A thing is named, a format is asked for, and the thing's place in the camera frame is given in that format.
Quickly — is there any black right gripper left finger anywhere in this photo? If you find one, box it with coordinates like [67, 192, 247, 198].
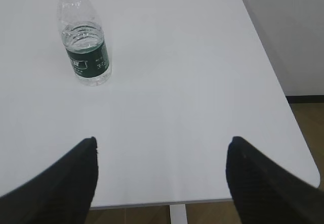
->
[1, 137, 99, 223]

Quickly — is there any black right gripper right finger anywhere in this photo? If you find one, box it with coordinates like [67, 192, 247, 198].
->
[226, 137, 323, 223]

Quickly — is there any clear water bottle green label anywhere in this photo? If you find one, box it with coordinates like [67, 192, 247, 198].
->
[57, 0, 111, 86]

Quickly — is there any white table leg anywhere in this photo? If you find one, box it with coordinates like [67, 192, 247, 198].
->
[170, 204, 188, 224]

